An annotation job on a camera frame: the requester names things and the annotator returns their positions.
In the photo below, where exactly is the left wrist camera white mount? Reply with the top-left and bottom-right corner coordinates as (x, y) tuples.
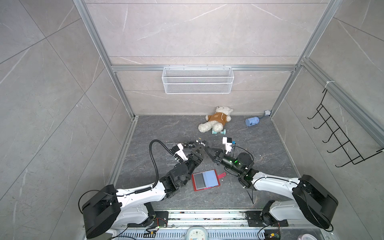
(172, 143), (188, 163)

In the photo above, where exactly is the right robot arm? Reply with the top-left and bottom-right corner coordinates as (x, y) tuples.
(205, 147), (339, 232)

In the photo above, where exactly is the red leather card holder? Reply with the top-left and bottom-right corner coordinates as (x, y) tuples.
(192, 170), (227, 192)

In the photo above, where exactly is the black wire hook rack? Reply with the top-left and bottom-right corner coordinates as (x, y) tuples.
(307, 89), (384, 168)

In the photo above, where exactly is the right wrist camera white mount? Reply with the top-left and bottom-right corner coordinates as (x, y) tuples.
(222, 137), (233, 154)

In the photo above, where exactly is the blue cylindrical cup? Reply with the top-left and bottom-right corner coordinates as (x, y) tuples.
(245, 117), (260, 127)

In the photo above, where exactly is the white teddy bear orange shirt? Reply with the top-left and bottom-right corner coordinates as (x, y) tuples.
(198, 106), (233, 133)

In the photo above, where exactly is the grey card in holder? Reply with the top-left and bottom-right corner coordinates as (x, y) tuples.
(193, 173), (206, 191)

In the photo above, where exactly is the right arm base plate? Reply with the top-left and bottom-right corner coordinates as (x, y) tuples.
(245, 211), (289, 227)

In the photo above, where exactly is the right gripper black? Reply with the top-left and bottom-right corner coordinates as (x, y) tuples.
(206, 148), (244, 177)

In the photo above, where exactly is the white round timer device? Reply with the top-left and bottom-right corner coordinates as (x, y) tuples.
(185, 226), (209, 240)

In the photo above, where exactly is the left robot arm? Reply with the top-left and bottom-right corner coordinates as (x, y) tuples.
(79, 140), (207, 239)

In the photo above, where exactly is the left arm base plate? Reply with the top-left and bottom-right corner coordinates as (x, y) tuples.
(129, 211), (169, 229)

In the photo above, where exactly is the black VIP credit card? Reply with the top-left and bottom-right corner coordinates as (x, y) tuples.
(183, 141), (196, 149)

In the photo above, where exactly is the aluminium front rail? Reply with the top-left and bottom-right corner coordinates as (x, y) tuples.
(80, 209), (332, 230)

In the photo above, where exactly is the clear acrylic organizer tray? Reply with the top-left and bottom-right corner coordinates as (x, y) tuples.
(166, 143), (188, 166)

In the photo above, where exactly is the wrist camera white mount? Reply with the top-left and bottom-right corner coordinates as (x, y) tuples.
(172, 143), (188, 163)
(222, 137), (233, 154)

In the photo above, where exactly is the white wire mesh basket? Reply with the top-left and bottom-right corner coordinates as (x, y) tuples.
(162, 67), (235, 94)

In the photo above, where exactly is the pink white round object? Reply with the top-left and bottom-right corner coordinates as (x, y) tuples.
(298, 234), (318, 240)

